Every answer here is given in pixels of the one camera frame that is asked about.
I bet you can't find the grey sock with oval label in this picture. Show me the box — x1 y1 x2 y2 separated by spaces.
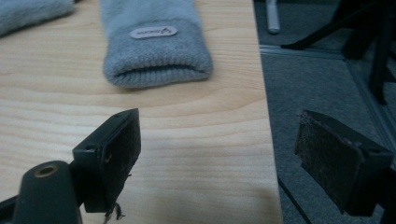
98 0 215 90

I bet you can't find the black cable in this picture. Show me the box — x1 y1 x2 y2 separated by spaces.
276 176 313 224

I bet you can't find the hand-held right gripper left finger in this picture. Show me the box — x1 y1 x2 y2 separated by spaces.
72 107 142 219

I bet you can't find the black metal stand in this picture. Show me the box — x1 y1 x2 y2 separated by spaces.
280 0 396 106

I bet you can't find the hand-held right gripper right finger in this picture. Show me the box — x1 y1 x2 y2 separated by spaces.
294 109 395 217

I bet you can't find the white tube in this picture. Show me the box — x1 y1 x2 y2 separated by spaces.
265 0 281 35

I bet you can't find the grey fuzzy sock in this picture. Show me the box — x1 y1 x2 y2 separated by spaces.
0 0 77 37

